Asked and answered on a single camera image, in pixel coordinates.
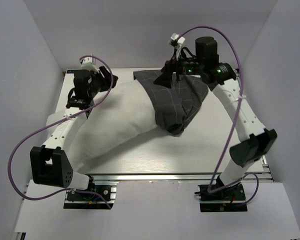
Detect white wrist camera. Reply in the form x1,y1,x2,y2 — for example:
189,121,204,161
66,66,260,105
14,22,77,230
79,56,99,73
168,33,186,50

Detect blue label sticker left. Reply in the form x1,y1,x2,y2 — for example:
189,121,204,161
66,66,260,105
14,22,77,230
65,69,81,74

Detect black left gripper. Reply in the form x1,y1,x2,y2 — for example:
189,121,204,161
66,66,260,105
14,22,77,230
87,65,118,98

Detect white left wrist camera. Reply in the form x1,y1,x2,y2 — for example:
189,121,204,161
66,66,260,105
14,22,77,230
79,56,99,73

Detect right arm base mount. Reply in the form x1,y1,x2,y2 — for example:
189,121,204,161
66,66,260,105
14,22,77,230
194,183,248,213

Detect white pillow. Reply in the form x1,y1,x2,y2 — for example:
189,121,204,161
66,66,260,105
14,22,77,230
44,79,175,176

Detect dark grey checked pillowcase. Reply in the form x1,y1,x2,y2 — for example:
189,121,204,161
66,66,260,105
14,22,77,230
133,70,209,136

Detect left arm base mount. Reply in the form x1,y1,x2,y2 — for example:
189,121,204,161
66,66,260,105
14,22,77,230
63,180,117,210

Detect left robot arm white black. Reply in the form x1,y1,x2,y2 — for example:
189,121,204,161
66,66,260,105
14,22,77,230
30,66,118,200

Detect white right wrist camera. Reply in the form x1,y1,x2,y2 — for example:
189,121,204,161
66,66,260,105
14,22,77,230
168,33,186,50

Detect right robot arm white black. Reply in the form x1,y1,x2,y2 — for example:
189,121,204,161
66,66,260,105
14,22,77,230
154,33,278,200

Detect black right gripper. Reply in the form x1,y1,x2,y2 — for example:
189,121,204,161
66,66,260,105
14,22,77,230
153,49,204,89

